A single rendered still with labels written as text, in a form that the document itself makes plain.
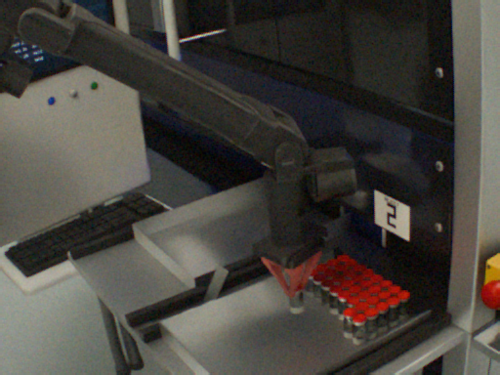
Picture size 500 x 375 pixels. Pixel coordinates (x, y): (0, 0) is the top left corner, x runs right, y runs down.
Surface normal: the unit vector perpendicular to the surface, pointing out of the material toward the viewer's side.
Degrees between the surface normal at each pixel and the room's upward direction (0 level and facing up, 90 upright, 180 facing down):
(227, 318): 0
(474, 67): 90
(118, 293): 0
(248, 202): 0
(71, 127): 90
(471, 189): 90
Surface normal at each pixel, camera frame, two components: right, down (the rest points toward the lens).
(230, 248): -0.11, -0.90
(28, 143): 0.63, 0.27
